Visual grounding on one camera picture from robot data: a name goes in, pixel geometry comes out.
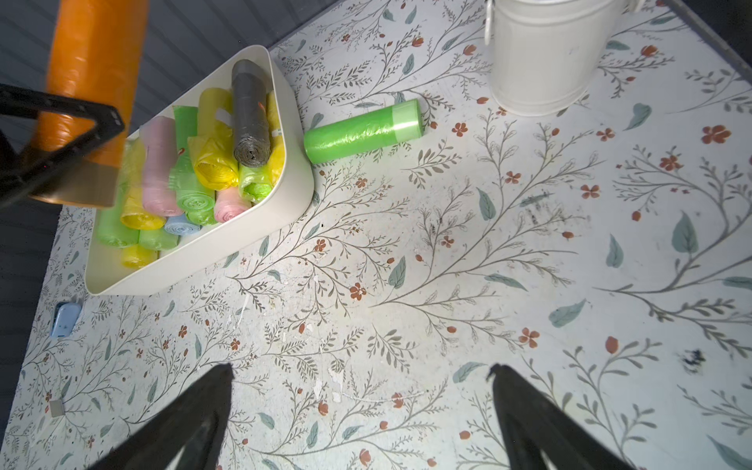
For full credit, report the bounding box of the yellow trash bag roll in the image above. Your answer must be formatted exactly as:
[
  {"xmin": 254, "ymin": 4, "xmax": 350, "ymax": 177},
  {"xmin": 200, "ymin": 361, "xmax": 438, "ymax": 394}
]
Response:
[
  {"xmin": 121, "ymin": 245, "xmax": 159, "ymax": 269},
  {"xmin": 266, "ymin": 92, "xmax": 286, "ymax": 186},
  {"xmin": 188, "ymin": 88, "xmax": 239, "ymax": 191},
  {"xmin": 121, "ymin": 138, "xmax": 166, "ymax": 231}
]

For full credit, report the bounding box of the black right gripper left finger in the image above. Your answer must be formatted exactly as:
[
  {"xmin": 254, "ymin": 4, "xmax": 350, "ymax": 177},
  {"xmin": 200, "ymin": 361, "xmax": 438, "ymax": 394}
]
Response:
[{"xmin": 91, "ymin": 363, "xmax": 234, "ymax": 469}]

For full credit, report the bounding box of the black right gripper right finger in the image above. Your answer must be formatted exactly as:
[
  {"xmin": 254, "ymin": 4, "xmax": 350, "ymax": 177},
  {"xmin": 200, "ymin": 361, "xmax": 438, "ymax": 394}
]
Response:
[{"xmin": 488, "ymin": 364, "xmax": 630, "ymax": 469}]

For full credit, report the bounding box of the orange trash bag roll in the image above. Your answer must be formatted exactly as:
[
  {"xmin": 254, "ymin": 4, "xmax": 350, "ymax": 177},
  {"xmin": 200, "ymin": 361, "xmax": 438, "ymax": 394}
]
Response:
[{"xmin": 31, "ymin": 0, "xmax": 149, "ymax": 208}]

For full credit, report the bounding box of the grey trash bag roll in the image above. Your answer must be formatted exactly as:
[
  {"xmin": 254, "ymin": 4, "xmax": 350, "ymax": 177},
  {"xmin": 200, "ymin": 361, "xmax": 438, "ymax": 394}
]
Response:
[{"xmin": 231, "ymin": 59, "xmax": 270, "ymax": 168}]

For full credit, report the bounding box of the pink trash bag roll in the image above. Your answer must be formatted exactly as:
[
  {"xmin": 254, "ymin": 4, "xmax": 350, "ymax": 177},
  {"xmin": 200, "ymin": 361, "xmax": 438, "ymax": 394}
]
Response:
[
  {"xmin": 139, "ymin": 116, "xmax": 183, "ymax": 217},
  {"xmin": 213, "ymin": 187, "xmax": 253, "ymax": 223}
]

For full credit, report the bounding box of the white pen cup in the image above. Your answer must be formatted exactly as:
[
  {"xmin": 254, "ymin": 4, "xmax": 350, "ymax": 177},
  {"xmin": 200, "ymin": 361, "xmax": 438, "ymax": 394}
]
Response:
[{"xmin": 484, "ymin": 0, "xmax": 644, "ymax": 117}]

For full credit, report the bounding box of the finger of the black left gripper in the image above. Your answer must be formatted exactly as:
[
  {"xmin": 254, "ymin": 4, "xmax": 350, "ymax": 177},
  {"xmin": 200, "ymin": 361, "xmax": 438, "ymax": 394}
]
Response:
[{"xmin": 1, "ymin": 84, "xmax": 125, "ymax": 209}]

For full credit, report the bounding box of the white blue trash bag roll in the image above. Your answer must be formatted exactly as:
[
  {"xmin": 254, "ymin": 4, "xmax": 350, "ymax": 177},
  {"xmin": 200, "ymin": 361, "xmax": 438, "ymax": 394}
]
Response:
[{"xmin": 164, "ymin": 213, "xmax": 202, "ymax": 237}]

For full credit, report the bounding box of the green labelled trash bag roll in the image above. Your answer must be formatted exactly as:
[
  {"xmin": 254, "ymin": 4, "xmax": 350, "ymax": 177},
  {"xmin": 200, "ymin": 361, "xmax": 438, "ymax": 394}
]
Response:
[{"xmin": 168, "ymin": 106, "xmax": 215, "ymax": 213}]

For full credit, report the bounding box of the light green trash bag roll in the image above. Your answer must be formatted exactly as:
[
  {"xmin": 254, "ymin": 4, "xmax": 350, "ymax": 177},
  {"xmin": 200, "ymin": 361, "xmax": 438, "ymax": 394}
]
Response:
[
  {"xmin": 239, "ymin": 164, "xmax": 274, "ymax": 204},
  {"xmin": 94, "ymin": 187, "xmax": 139, "ymax": 249},
  {"xmin": 138, "ymin": 228, "xmax": 180, "ymax": 252},
  {"xmin": 186, "ymin": 209, "xmax": 217, "ymax": 226}
]

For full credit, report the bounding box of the small blue clip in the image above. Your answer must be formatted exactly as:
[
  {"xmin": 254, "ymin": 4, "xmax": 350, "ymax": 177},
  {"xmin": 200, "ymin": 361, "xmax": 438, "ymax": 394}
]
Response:
[{"xmin": 50, "ymin": 302, "xmax": 82, "ymax": 338}]

